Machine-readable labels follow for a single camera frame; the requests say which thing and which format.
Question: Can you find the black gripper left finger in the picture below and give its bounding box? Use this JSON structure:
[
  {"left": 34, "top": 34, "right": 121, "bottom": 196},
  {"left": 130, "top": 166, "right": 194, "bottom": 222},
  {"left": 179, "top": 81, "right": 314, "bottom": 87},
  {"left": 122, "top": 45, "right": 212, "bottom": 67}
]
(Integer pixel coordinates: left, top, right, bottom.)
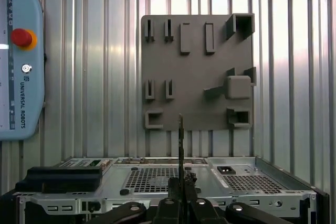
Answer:
[{"left": 83, "top": 177, "right": 183, "bottom": 224}]

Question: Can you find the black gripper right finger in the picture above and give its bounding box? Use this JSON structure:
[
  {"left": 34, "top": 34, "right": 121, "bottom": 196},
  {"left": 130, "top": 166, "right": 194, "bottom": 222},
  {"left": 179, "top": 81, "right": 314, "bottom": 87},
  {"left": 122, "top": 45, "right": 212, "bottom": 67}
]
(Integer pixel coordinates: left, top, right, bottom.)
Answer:
[{"left": 183, "top": 173, "right": 287, "bottom": 224}]

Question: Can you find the RAM stick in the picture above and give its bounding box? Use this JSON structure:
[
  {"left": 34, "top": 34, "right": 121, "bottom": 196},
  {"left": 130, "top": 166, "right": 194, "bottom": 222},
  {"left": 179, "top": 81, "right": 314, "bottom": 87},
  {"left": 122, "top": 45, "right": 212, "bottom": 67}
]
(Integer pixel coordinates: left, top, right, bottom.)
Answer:
[{"left": 177, "top": 113, "right": 185, "bottom": 183}]

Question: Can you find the black PC case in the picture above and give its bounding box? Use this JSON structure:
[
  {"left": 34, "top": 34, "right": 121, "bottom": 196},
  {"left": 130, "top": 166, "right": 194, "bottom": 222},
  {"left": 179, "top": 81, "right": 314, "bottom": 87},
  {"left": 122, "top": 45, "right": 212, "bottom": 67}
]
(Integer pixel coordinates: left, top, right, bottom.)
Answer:
[{"left": 0, "top": 155, "right": 330, "bottom": 224}]

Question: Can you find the grey power supply unit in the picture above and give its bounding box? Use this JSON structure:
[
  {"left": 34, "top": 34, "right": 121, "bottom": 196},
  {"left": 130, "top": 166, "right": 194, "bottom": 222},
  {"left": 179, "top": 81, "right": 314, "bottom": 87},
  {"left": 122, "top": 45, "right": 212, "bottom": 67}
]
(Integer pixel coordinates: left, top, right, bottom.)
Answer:
[{"left": 208, "top": 163, "right": 293, "bottom": 196}]

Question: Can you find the grey parts rack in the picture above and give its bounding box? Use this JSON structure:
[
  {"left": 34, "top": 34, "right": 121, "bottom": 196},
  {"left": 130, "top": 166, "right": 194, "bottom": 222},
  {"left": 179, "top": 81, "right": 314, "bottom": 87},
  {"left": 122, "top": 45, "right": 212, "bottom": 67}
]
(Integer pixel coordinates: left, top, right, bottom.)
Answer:
[{"left": 141, "top": 13, "right": 257, "bottom": 132}]

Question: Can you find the pale blue teach pendant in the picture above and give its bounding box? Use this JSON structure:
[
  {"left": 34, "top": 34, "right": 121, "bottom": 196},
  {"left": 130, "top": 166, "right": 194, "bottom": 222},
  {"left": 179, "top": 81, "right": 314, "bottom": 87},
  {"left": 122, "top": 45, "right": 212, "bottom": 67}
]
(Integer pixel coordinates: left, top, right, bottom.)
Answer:
[{"left": 0, "top": 0, "right": 46, "bottom": 142}]

